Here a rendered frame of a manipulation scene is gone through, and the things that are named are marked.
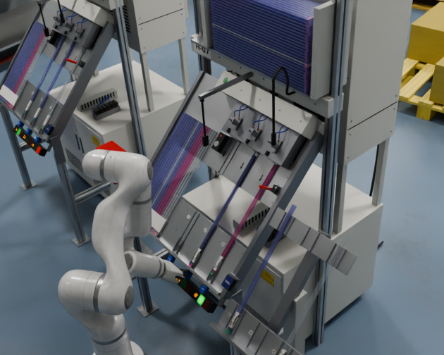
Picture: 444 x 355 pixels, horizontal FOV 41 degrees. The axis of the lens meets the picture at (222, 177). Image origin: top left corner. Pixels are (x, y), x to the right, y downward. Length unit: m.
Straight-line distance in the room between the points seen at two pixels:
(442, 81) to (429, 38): 0.65
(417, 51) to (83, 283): 3.88
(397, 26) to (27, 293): 2.35
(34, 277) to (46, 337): 0.45
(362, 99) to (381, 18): 0.31
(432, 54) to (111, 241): 3.77
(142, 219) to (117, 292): 0.36
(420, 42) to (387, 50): 2.81
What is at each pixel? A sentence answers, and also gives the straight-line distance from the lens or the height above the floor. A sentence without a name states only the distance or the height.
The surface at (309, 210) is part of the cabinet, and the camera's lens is 2.76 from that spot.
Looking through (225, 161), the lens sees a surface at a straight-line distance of 2.39.
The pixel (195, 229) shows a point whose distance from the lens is 2.40.
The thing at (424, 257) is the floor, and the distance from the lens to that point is 3.52.
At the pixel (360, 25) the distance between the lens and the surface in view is 2.13.
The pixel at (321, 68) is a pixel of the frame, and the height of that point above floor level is 1.50.
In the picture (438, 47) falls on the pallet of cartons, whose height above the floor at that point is 0.30.
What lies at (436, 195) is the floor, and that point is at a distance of 3.96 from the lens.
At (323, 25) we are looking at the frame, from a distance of 1.95.
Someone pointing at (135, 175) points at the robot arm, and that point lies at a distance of 1.82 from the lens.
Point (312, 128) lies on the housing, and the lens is 2.17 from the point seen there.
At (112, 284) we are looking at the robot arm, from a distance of 1.81.
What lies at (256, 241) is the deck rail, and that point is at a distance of 2.21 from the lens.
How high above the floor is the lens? 2.42
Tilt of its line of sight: 37 degrees down
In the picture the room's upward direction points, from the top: 4 degrees counter-clockwise
